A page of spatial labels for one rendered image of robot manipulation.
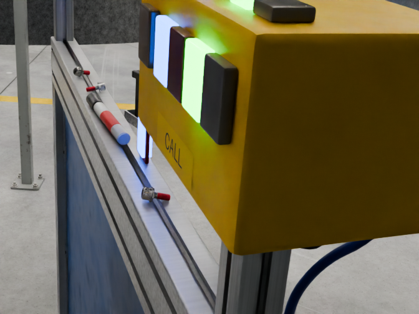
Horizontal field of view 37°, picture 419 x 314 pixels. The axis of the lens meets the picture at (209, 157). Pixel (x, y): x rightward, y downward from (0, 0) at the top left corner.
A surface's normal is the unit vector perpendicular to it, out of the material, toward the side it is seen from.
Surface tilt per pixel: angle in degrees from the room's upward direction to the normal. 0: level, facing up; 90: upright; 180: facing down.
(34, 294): 0
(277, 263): 90
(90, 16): 90
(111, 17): 90
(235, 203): 90
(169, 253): 0
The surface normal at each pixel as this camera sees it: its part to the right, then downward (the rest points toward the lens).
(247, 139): -0.06, 0.39
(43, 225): 0.07, -0.92
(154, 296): -0.94, 0.07
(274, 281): 0.33, 0.39
